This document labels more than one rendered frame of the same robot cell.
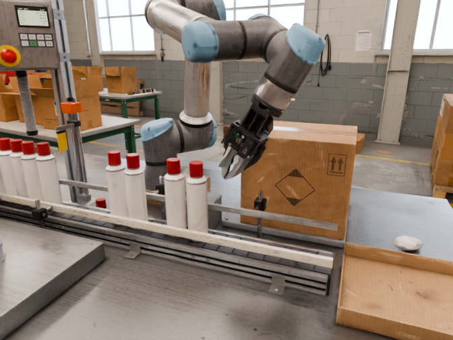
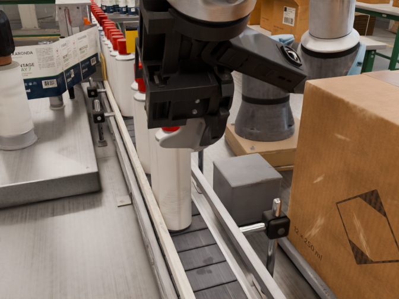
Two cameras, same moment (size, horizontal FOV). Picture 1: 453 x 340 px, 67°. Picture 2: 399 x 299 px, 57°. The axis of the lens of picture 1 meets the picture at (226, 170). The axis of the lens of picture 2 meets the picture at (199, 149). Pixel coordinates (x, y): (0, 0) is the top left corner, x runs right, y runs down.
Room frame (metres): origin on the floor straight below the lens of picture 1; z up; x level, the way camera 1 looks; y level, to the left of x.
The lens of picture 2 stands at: (0.50, -0.32, 1.26)
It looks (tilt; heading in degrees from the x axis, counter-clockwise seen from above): 27 degrees down; 50
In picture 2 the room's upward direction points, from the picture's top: straight up
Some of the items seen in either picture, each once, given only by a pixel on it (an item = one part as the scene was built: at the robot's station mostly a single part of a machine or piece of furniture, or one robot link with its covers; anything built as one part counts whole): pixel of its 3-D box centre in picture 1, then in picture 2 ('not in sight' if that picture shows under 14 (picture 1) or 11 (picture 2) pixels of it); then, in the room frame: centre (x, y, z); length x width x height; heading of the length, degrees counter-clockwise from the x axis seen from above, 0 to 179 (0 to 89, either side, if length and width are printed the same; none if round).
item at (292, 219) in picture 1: (139, 193); (168, 130); (0.90, 0.25, 0.96); 1.07 x 0.01 x 0.01; 69
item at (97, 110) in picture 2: (40, 218); (99, 121); (0.87, 0.52, 0.89); 0.03 x 0.03 x 0.12; 69
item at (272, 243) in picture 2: (257, 222); (258, 253); (0.81, -0.08, 0.91); 0.07 x 0.03 x 0.16; 159
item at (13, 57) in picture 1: (9, 56); not in sight; (1.00, 0.60, 1.33); 0.04 x 0.03 x 0.04; 124
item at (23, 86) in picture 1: (26, 102); not in sight; (1.12, 0.65, 1.18); 0.04 x 0.04 x 0.21
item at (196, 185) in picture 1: (197, 201); (174, 168); (0.79, 0.07, 0.98); 0.05 x 0.05 x 0.20
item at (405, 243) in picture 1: (408, 243); not in sight; (0.81, -0.49, 0.85); 0.08 x 0.07 x 0.04; 83
